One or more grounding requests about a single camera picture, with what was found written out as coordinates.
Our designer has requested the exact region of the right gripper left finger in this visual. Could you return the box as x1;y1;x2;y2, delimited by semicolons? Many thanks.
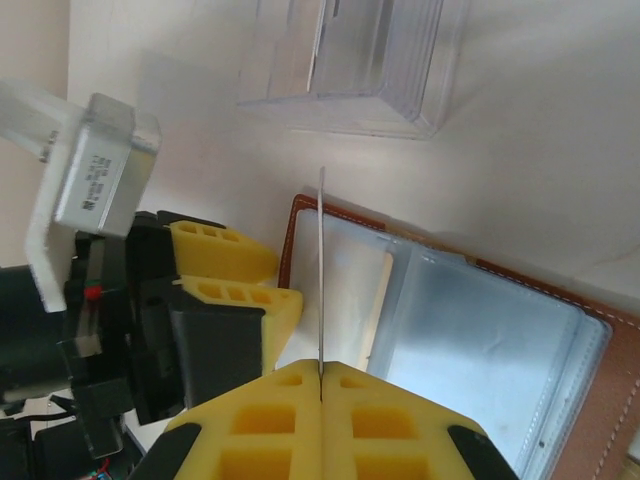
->
132;359;322;480

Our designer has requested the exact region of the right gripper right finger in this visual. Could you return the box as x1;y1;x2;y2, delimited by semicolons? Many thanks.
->
321;359;520;480

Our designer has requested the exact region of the brown leather card holder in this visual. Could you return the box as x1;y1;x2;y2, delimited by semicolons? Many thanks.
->
281;192;640;480

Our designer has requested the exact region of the clear acrylic card stand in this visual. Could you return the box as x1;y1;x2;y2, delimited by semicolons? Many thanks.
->
234;0;474;142

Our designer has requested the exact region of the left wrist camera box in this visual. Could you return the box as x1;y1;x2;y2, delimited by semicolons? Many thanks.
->
0;77;163;314

